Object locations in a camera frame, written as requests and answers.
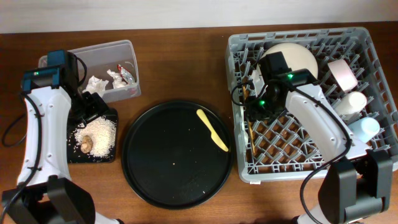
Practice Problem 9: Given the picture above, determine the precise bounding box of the yellow plastic knife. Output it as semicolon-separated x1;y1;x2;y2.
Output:
196;109;229;152

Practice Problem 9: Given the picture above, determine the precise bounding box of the wooden chopstick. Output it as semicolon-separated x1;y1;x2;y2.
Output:
243;86;256;156

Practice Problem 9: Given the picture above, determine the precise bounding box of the light blue cup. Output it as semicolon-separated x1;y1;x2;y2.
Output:
348;117;381;143

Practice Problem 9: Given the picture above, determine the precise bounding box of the large cream bowl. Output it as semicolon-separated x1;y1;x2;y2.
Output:
261;43;318;78

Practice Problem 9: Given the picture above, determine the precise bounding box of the grey dishwasher rack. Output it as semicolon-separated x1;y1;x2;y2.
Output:
225;27;397;184

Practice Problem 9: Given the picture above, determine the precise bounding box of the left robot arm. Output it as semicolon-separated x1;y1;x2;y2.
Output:
1;50;122;223

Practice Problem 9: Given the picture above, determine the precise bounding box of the clear plastic waste bin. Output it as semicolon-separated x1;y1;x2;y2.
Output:
38;39;142;105

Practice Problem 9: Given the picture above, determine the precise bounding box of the brown food piece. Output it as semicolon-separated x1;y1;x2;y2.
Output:
80;135;93;154

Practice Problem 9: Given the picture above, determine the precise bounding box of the round black serving tray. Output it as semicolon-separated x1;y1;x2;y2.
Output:
121;100;234;210

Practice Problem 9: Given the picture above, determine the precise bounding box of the small pink bowl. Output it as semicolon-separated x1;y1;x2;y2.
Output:
328;59;358;93

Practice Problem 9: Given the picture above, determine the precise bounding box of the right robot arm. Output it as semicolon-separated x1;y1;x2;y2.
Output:
247;52;393;223

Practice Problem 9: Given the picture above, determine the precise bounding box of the pile of white rice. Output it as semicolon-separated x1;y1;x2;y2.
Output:
72;116;116;158

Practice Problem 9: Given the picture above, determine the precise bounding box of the white napkin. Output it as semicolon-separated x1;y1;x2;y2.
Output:
82;76;109;97

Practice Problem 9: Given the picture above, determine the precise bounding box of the black rectangular tray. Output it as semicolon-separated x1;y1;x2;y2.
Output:
67;108;119;164

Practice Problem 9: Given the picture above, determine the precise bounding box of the white plastic fork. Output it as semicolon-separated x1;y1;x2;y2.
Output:
250;70;264;96

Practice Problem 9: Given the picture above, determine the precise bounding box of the red silver snack wrapper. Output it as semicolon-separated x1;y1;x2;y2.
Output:
117;64;136;85

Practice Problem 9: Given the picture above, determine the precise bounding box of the white cup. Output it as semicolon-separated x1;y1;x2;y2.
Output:
335;91;368;116

